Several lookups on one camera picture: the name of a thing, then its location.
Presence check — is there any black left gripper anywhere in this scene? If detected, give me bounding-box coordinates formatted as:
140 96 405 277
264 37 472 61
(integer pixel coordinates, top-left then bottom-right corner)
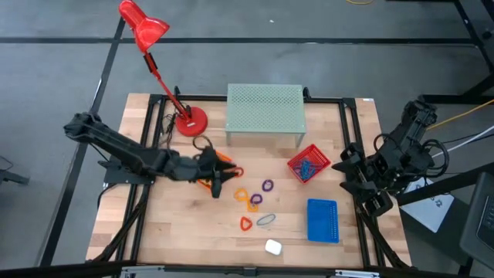
164 146 237 199

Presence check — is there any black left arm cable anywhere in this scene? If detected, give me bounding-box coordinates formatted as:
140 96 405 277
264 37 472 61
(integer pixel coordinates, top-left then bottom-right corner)
191 134 214 154

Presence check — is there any yellow extension cable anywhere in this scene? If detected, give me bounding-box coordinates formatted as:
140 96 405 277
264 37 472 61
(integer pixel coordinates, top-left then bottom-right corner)
426 98 494 131

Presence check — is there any red plastic basket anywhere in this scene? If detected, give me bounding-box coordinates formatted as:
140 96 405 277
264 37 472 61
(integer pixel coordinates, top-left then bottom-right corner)
286 143 332 185

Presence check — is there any green perforated metal shelf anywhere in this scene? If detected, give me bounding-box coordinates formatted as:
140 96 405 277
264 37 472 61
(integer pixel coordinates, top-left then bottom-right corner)
225 83 308 148

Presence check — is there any orange plastic basket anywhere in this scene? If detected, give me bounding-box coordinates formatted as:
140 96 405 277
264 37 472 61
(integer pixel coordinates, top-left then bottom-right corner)
196 150 235 191

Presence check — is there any black metal beam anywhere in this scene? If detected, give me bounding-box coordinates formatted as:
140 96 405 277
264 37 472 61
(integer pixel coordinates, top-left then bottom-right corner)
395 161 494 206

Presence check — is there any red desk lamp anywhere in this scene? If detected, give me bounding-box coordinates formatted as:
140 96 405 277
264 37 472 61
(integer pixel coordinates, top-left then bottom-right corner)
118 0 209 137

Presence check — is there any blue plastic basket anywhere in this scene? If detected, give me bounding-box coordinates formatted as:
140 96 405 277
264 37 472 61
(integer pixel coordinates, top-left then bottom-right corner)
306 198 340 245

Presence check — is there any white cable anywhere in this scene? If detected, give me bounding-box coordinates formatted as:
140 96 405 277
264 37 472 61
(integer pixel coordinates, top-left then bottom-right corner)
430 125 494 159

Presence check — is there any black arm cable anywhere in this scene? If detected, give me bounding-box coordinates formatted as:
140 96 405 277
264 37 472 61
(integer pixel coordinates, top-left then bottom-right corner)
372 133 452 181
191 134 214 154

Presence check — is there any black stand foot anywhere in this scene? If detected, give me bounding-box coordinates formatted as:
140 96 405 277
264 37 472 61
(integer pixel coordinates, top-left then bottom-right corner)
0 156 30 186

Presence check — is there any black aluminium table frame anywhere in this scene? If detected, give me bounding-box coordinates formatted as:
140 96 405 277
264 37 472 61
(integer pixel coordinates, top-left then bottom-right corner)
86 86 412 271

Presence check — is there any black metal stand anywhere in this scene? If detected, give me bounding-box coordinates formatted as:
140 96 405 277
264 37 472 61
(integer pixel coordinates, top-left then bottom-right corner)
418 0 494 105

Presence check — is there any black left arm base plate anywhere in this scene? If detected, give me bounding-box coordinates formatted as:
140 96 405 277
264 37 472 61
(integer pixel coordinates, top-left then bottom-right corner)
103 154 155 185

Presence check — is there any white earbuds case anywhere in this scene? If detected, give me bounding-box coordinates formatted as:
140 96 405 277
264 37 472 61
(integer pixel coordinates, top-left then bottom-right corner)
264 239 283 256

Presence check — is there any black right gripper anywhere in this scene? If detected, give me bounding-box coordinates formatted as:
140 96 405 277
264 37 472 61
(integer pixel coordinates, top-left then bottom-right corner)
331 143 394 217

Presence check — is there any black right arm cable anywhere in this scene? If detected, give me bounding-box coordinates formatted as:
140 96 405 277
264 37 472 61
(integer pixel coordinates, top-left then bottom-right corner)
372 133 452 181

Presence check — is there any black lamp cord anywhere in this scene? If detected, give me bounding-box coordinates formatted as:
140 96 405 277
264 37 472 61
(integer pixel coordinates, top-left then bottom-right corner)
164 113 178 143

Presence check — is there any camera rig crossbar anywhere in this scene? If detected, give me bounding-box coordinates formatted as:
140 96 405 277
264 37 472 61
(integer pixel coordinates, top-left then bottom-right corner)
0 259 494 278

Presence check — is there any white box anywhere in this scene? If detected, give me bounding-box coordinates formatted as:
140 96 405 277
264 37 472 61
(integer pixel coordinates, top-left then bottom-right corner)
399 175 455 234

